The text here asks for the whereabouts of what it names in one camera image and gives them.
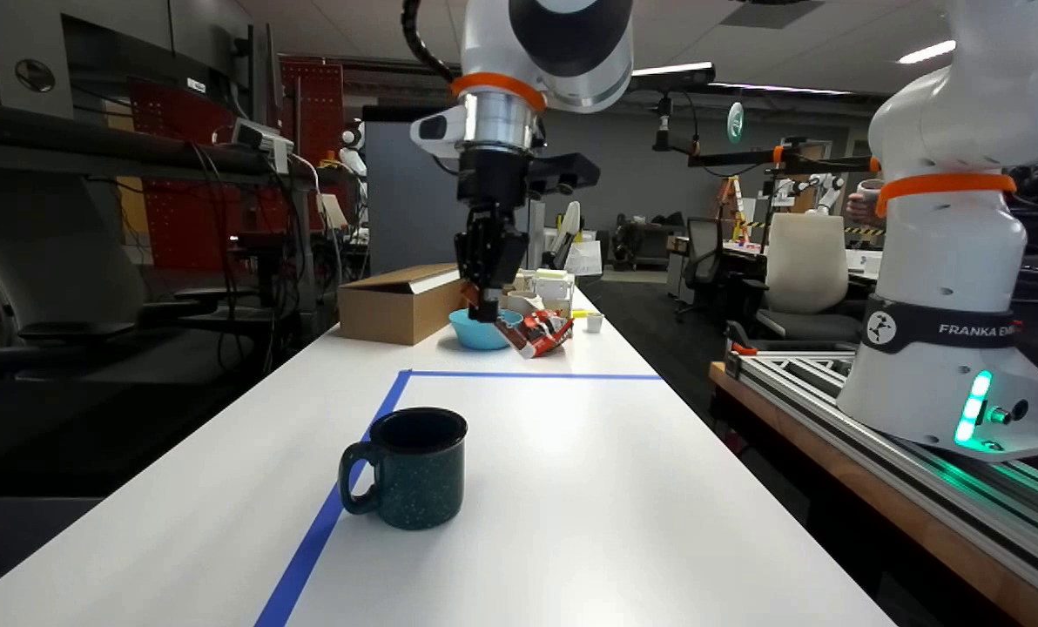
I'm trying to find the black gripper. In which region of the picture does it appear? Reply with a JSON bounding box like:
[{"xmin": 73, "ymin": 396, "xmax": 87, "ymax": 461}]
[{"xmin": 454, "ymin": 146, "xmax": 537, "ymax": 317}]

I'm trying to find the dark green speckled mug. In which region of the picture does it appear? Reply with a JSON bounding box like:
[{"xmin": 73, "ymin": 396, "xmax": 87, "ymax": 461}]
[{"xmin": 337, "ymin": 404, "xmax": 470, "ymax": 533}]

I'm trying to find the blue bowl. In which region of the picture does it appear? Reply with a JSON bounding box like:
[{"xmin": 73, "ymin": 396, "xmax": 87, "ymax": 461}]
[{"xmin": 447, "ymin": 308, "xmax": 514, "ymax": 355}]

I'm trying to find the red snack bag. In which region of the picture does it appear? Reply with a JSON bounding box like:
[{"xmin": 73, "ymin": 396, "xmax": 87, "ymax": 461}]
[{"xmin": 502, "ymin": 294, "xmax": 580, "ymax": 362}]

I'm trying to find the white plastic cup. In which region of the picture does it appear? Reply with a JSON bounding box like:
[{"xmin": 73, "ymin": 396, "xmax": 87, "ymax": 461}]
[{"xmin": 533, "ymin": 269, "xmax": 580, "ymax": 319}]

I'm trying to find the brown cardboard box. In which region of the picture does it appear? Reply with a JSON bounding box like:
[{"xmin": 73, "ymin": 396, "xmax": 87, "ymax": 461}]
[{"xmin": 337, "ymin": 262, "xmax": 470, "ymax": 350}]

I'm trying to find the white power adapter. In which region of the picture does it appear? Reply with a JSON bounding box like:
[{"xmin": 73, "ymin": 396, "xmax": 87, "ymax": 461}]
[{"xmin": 231, "ymin": 120, "xmax": 300, "ymax": 181}]

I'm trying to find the ceiling light strip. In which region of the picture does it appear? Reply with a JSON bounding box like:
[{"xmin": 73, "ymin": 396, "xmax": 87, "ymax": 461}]
[{"xmin": 627, "ymin": 58, "xmax": 721, "ymax": 88}]

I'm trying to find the blue tape line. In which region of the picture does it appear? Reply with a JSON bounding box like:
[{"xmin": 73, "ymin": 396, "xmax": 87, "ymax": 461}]
[{"xmin": 251, "ymin": 366, "xmax": 667, "ymax": 627}]

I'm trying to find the round green sign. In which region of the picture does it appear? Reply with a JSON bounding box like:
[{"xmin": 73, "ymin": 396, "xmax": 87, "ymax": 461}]
[{"xmin": 721, "ymin": 96, "xmax": 750, "ymax": 146}]

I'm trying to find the red cabinet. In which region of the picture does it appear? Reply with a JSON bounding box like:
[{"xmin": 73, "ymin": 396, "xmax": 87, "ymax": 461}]
[{"xmin": 131, "ymin": 51, "xmax": 350, "ymax": 283}]

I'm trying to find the white chair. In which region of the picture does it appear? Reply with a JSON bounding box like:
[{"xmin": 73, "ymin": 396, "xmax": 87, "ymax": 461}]
[{"xmin": 764, "ymin": 209, "xmax": 855, "ymax": 317}]

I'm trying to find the grey workbench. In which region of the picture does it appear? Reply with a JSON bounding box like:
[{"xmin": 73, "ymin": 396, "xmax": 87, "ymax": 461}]
[{"xmin": 0, "ymin": 96, "xmax": 314, "ymax": 388}]

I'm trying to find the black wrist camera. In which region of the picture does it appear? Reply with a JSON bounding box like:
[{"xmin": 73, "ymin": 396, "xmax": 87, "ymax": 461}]
[{"xmin": 525, "ymin": 155, "xmax": 602, "ymax": 199}]

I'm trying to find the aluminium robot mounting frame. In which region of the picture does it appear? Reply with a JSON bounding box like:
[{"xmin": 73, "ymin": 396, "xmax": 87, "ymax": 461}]
[{"xmin": 708, "ymin": 346, "xmax": 1038, "ymax": 627}]

